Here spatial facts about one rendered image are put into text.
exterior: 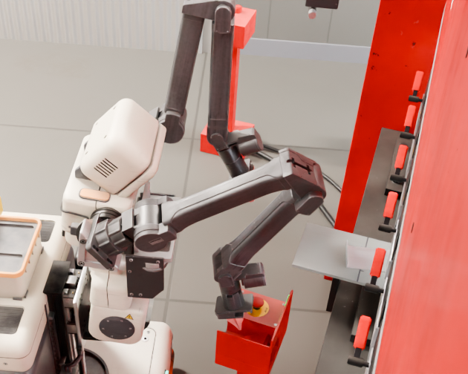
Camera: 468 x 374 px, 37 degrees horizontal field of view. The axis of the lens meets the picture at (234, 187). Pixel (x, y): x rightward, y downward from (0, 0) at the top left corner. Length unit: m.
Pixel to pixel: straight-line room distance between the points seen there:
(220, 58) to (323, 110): 2.57
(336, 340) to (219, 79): 0.75
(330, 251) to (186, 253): 1.45
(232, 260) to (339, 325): 0.38
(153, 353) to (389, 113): 1.23
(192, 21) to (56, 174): 2.16
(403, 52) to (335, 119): 1.79
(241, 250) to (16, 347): 0.67
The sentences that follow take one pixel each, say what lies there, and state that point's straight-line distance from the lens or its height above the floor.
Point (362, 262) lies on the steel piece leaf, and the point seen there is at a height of 1.00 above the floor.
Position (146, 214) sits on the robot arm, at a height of 1.27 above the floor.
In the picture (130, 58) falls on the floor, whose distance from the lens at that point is 4.78.
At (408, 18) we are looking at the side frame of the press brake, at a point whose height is 1.32.
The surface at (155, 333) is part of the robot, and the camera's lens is 2.67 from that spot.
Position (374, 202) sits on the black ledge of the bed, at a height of 0.87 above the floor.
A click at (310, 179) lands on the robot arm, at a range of 1.53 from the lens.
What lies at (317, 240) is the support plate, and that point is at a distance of 2.00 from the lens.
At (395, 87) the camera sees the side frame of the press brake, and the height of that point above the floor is 1.05.
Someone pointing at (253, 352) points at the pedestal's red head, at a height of 0.77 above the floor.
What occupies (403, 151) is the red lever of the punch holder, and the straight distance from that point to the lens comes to 1.86.
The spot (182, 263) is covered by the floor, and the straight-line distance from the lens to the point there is 3.29.
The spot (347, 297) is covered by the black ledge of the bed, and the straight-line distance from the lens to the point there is 2.04.
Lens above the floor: 2.37
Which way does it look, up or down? 40 degrees down
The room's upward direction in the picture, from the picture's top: 4 degrees clockwise
